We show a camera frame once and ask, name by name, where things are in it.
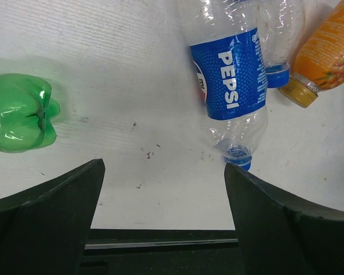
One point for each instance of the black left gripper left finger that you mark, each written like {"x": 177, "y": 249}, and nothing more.
{"x": 44, "y": 229}

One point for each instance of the orange juice bottle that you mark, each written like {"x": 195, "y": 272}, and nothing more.
{"x": 319, "y": 64}

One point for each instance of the pepsi bottle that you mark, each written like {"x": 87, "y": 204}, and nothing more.
{"x": 280, "y": 24}
{"x": 225, "y": 49}

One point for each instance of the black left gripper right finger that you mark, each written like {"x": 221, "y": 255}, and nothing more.
{"x": 281, "y": 233}

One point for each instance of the green plastic bottle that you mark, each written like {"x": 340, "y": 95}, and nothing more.
{"x": 26, "y": 111}

